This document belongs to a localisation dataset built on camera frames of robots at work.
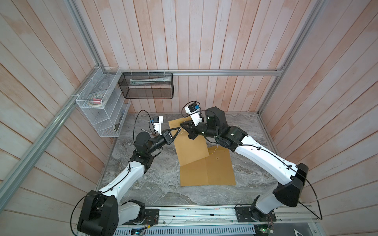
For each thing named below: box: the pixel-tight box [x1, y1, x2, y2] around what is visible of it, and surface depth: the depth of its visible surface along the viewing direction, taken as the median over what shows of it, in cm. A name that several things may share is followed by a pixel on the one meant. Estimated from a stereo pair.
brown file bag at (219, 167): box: [205, 145, 237, 186], surface depth 92 cm
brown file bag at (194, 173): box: [179, 157, 209, 187], surface depth 88 cm
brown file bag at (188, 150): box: [168, 116, 210, 167], surface depth 73 cm
